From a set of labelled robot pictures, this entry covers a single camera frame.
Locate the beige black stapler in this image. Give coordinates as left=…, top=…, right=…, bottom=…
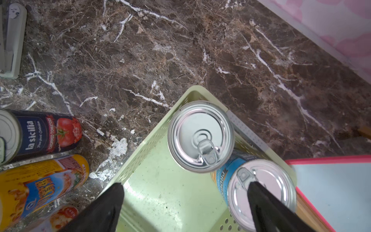
left=1, top=3, right=28, bottom=79

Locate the green perforated plastic basket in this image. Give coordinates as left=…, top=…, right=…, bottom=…
left=111, top=86, right=297, bottom=232

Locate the yellow white-lid can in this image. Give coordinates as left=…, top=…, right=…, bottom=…
left=1, top=155, right=89, bottom=231

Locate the red white-lid can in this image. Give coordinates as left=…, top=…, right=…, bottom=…
left=21, top=205, right=79, bottom=232

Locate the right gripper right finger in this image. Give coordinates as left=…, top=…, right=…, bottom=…
left=247, top=182, right=314, bottom=232

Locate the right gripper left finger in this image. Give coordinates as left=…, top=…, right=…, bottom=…
left=60, top=183, right=124, bottom=232

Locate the dark tomato can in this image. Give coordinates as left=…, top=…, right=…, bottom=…
left=1, top=109, right=83, bottom=166

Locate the blue tin can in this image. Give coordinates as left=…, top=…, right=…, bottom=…
left=211, top=149, right=297, bottom=232
left=168, top=101, right=235, bottom=174

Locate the pink framed whiteboard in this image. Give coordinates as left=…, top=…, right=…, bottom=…
left=287, top=155, right=371, bottom=232

